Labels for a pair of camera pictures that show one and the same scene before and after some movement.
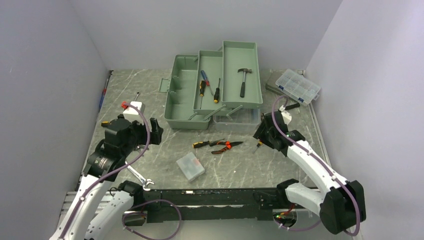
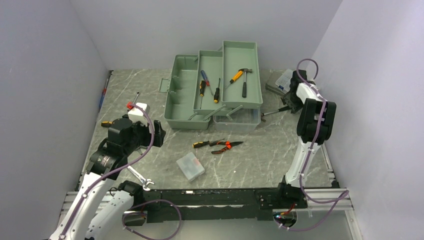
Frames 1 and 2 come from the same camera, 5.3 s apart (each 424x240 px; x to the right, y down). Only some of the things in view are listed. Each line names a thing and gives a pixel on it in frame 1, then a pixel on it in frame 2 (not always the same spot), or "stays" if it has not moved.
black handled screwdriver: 202,85 stays
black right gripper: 260,134 -> 295,107
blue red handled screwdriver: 207,82 stays
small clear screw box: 191,166 stays
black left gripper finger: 156,133 stays
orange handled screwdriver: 259,143 -> 236,78
